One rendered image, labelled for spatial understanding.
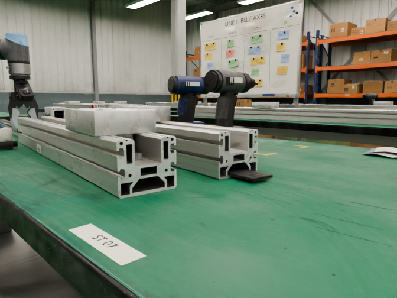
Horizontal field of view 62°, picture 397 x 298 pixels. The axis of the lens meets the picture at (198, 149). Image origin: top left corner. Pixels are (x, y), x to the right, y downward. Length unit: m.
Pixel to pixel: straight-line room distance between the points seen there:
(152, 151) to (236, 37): 3.81
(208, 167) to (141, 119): 0.15
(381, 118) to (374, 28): 8.59
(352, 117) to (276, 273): 1.91
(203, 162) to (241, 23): 3.72
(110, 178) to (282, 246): 0.28
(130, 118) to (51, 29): 12.66
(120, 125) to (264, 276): 0.36
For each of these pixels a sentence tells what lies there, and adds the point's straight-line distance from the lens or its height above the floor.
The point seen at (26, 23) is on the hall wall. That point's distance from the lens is 12.95.
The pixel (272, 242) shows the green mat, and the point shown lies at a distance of 0.35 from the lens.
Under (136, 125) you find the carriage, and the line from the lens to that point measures 0.57.
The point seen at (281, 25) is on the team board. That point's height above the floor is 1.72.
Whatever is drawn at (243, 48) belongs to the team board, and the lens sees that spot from 4.21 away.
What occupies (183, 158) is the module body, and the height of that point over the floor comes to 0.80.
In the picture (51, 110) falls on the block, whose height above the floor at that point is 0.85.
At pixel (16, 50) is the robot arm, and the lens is 1.42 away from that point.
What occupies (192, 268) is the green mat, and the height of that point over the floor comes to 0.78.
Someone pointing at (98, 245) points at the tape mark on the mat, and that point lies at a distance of 0.35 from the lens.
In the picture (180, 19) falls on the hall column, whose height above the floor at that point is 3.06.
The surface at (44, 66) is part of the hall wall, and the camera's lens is 12.92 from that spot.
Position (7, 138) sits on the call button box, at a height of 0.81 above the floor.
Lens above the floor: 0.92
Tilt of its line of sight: 8 degrees down
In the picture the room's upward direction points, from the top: straight up
